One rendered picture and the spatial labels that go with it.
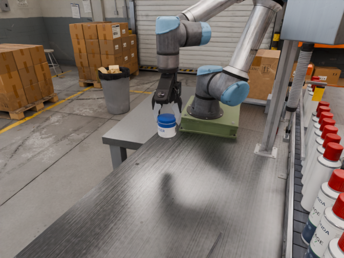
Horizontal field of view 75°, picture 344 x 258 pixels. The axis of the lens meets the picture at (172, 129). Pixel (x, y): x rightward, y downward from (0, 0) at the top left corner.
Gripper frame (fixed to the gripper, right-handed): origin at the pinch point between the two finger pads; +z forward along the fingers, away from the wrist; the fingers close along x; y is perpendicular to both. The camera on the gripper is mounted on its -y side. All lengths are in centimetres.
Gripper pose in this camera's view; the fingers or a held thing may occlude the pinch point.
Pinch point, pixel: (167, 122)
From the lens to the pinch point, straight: 83.9
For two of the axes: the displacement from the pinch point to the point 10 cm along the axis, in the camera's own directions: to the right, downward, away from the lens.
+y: 2.8, -4.5, 8.4
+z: 0.0, 8.8, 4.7
